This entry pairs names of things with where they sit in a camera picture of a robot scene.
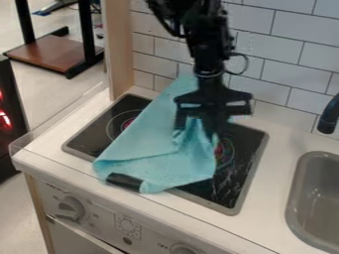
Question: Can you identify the black computer case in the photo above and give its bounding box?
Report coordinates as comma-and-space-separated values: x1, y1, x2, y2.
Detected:
0, 55, 30, 184

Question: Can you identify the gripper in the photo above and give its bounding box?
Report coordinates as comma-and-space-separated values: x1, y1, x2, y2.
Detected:
171, 69, 255, 141

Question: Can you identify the brown wooden stand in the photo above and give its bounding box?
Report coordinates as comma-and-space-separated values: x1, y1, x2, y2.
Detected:
2, 0, 108, 80

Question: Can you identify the toy sink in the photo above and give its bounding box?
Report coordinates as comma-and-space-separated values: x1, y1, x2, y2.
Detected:
282, 150, 339, 254

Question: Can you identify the light blue cloth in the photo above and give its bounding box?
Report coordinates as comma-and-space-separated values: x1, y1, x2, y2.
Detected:
91, 72, 222, 194

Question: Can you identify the toy stove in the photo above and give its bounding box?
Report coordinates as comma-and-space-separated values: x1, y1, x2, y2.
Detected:
60, 92, 272, 217

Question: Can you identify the tap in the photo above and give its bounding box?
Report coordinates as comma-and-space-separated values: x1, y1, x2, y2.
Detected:
314, 92, 339, 135

